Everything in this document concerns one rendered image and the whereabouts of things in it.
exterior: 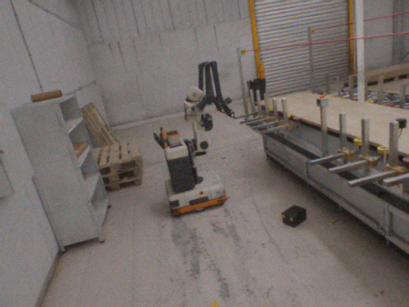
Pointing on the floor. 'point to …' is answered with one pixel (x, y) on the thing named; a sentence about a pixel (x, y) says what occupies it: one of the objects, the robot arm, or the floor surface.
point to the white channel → (360, 50)
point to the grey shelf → (63, 168)
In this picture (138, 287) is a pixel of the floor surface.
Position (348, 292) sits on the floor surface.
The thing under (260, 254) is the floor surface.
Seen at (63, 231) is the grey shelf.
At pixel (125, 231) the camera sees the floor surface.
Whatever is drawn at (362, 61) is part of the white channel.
